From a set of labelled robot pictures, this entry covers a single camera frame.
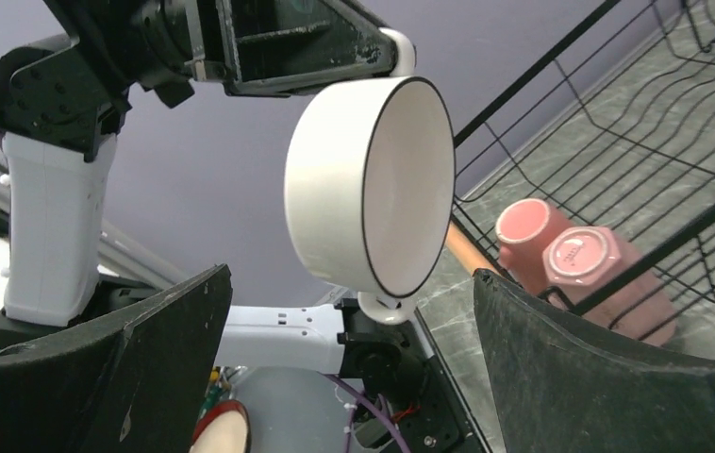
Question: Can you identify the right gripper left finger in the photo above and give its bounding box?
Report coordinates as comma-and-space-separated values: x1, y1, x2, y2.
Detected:
0, 265, 232, 452

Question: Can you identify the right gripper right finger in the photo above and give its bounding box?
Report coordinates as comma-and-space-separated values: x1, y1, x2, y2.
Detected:
474, 269, 715, 452

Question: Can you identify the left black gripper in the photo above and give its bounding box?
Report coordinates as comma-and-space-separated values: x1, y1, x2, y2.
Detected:
132, 0, 398, 107

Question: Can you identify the light pink mug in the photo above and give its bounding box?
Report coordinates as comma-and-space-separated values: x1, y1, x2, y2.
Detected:
542, 226, 675, 339

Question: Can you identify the white enamel cup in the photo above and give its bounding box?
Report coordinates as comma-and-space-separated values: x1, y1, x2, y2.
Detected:
284, 29, 456, 325

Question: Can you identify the salmon pink mug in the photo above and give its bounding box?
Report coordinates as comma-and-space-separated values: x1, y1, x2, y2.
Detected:
495, 198, 574, 295

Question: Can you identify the black wire dish rack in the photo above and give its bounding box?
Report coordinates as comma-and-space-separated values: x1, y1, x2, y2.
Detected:
454, 1, 715, 354

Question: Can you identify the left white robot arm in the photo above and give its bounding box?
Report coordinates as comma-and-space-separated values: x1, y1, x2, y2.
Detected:
0, 1, 416, 347

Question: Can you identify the beige pink plate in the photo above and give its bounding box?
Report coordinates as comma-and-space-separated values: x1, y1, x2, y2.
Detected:
190, 400, 252, 453

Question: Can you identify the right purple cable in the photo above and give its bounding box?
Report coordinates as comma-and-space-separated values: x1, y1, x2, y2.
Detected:
325, 374, 412, 453

